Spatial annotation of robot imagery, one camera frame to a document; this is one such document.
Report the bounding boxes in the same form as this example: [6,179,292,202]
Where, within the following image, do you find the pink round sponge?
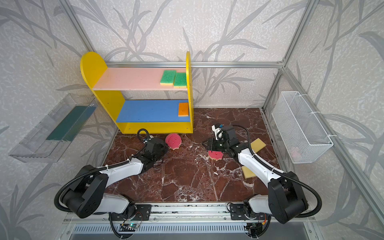
[165,133,182,150]
[208,151,224,161]

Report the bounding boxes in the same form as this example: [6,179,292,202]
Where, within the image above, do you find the orange sponge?
[178,103,189,117]

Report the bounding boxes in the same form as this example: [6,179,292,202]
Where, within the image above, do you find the green top sponge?
[160,70,177,86]

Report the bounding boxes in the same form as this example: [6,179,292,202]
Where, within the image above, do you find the yellow sponge green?
[174,73,187,88]

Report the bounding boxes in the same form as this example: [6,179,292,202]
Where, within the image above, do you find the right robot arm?
[205,124,323,224]

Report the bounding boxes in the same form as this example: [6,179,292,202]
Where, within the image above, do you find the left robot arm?
[54,138,169,219]

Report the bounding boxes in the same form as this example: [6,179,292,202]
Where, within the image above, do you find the yellow shelf pink blue boards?
[80,52,194,134]

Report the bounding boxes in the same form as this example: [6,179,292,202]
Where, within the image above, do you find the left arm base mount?
[111,204,152,221]

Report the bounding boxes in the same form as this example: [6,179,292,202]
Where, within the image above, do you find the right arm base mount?
[226,203,268,221]

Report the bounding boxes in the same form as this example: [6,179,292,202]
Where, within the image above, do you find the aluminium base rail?
[61,200,317,233]

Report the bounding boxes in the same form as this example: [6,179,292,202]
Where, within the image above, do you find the white wire mesh basket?
[272,91,334,164]

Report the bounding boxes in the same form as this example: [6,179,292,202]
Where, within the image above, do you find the clear plastic wall bin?
[9,94,98,163]

